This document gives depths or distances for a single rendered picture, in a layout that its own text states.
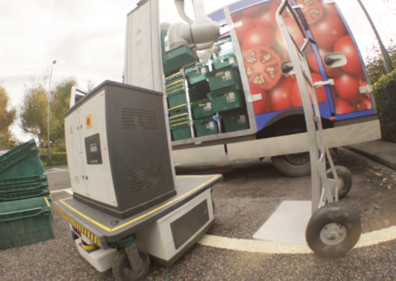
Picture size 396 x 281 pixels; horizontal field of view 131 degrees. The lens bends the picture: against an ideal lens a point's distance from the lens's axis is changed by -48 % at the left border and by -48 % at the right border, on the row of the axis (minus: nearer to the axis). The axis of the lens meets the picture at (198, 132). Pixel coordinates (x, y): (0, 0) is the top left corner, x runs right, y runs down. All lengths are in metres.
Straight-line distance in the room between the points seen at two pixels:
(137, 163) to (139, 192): 0.12
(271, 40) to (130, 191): 2.09
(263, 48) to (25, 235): 2.85
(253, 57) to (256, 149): 1.10
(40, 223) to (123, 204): 0.90
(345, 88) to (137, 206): 2.08
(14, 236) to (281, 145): 2.52
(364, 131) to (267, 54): 1.41
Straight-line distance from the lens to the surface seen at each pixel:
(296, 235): 1.02
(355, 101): 2.11
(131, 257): 0.74
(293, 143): 1.97
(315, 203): 0.82
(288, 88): 2.01
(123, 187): 0.66
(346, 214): 0.74
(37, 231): 1.46
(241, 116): 2.24
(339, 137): 2.04
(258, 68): 2.12
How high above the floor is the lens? 0.56
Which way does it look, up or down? 4 degrees up
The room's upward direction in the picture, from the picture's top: 8 degrees counter-clockwise
